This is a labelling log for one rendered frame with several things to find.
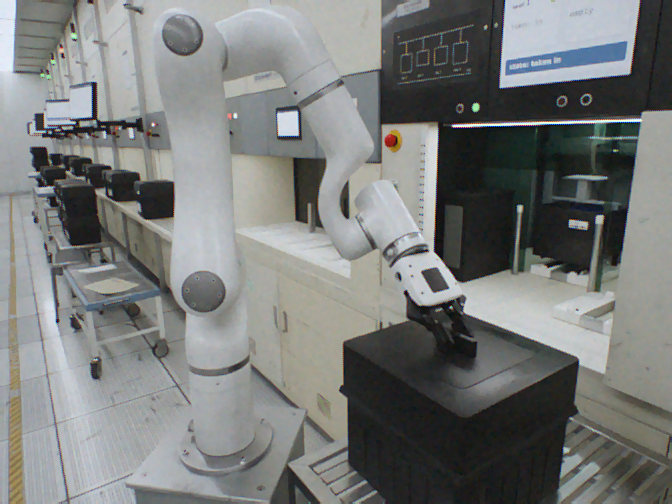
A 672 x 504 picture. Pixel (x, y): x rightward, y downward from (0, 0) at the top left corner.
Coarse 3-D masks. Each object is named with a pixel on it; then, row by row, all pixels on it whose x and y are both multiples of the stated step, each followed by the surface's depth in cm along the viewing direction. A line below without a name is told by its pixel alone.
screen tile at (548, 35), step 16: (528, 0) 98; (544, 0) 95; (560, 0) 92; (512, 16) 101; (528, 16) 98; (560, 16) 93; (528, 32) 99; (544, 32) 96; (512, 48) 102; (528, 48) 99
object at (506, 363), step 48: (384, 336) 83; (432, 336) 83; (480, 336) 82; (384, 384) 72; (432, 384) 67; (480, 384) 67; (528, 384) 67; (576, 384) 75; (432, 432) 64; (480, 432) 61; (528, 432) 69
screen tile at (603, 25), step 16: (576, 0) 90; (592, 0) 87; (624, 0) 83; (592, 16) 88; (608, 16) 85; (624, 16) 83; (576, 32) 91; (592, 32) 88; (608, 32) 86; (624, 32) 84
